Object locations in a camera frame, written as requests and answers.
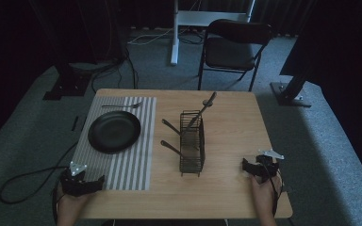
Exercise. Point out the black folding chair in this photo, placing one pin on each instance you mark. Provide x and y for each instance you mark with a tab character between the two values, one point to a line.
231	53

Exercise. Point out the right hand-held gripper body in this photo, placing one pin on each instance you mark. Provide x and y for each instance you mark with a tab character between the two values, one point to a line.
268	164

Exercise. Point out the metal stand base with pole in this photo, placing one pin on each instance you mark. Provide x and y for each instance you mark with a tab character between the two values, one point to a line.
290	92

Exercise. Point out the black stand base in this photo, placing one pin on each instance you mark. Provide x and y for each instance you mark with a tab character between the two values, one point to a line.
67	84

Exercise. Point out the person's left hand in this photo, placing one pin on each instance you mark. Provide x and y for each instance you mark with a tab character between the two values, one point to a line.
72	201

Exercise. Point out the person's right hand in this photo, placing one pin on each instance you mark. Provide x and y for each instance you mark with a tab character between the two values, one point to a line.
264	194

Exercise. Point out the metal fork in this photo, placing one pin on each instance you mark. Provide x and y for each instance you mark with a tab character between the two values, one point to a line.
122	106

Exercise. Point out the metal spoon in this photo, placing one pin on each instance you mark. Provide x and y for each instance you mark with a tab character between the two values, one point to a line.
207	102

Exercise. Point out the black round plate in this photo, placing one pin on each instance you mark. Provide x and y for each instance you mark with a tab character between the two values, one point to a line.
114	132

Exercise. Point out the white desk frame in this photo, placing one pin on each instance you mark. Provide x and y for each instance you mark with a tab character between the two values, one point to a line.
182	22

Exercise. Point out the grey striped placemat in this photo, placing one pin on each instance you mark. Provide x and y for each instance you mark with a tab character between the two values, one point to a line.
132	169

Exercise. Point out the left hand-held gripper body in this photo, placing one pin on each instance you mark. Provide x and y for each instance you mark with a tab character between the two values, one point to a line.
75	185

